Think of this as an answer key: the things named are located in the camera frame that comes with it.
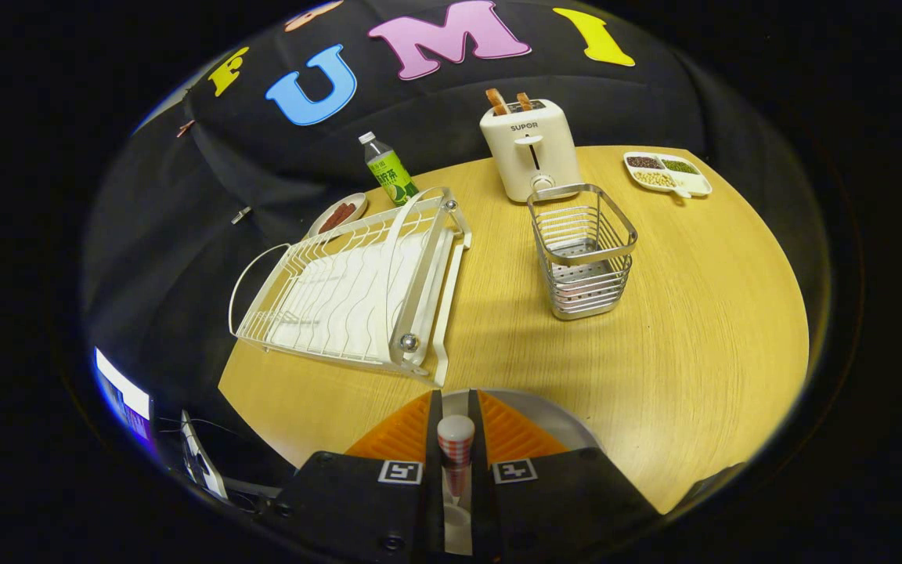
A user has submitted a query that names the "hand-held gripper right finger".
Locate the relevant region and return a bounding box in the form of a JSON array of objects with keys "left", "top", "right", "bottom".
[{"left": 467, "top": 389, "right": 659, "bottom": 561}]

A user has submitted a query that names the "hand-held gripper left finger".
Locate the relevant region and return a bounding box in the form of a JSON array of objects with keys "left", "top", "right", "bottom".
[{"left": 275, "top": 389, "right": 446, "bottom": 561}]

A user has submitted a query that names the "red checked handle spoon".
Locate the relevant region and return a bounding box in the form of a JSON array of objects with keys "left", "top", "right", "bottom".
[{"left": 437, "top": 414, "right": 477, "bottom": 527}]

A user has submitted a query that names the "white plate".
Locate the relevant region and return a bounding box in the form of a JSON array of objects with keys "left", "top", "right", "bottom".
[{"left": 442, "top": 387, "right": 602, "bottom": 555}]

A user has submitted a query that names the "white wire dish rack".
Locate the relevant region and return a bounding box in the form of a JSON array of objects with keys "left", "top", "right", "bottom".
[{"left": 229, "top": 186, "right": 473, "bottom": 388}]

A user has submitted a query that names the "metal wire basket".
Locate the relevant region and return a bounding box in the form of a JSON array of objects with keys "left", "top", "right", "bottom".
[{"left": 527, "top": 183, "right": 639, "bottom": 321}]

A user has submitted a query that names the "white divided dish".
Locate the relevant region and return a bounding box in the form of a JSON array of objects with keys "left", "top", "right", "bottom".
[{"left": 623, "top": 151, "right": 713, "bottom": 199}]

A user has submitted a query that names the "white drip tray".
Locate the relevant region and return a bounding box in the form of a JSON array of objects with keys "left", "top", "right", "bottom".
[{"left": 267, "top": 235, "right": 452, "bottom": 388}]

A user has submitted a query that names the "white desktop device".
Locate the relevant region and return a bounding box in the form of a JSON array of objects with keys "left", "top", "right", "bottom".
[{"left": 179, "top": 410, "right": 229, "bottom": 502}]

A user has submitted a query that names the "small grey saucer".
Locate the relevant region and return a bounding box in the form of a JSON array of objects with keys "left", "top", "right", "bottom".
[{"left": 308, "top": 193, "right": 370, "bottom": 238}]

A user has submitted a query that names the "computer monitor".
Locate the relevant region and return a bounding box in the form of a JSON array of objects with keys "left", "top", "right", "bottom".
[{"left": 93, "top": 347, "right": 156, "bottom": 449}]

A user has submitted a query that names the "green label drink bottle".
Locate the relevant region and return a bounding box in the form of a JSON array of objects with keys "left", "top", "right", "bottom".
[{"left": 358, "top": 131, "right": 420, "bottom": 207}]

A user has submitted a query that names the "white toaster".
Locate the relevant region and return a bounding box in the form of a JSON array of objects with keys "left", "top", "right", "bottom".
[{"left": 479, "top": 99, "right": 582, "bottom": 203}]

